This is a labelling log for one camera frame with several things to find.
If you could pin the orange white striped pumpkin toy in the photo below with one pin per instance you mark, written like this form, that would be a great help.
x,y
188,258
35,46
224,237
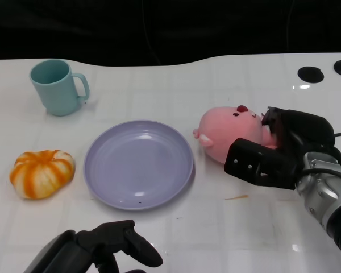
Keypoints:
x,y
41,173

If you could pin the pink plush beaver doll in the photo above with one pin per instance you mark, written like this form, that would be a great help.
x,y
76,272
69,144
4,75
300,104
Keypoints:
x,y
218,130

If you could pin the lavender round plate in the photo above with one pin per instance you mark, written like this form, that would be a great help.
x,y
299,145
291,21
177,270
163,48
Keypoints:
x,y
139,167

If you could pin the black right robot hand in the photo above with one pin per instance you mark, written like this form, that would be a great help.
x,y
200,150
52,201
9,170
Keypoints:
x,y
301,133

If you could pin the teal plastic mug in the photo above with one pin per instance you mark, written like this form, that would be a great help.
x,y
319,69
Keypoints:
x,y
57,91

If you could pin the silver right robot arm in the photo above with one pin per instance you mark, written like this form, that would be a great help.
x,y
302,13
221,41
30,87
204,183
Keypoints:
x,y
321,190

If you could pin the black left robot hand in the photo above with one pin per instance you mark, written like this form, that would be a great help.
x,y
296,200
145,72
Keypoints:
x,y
85,246

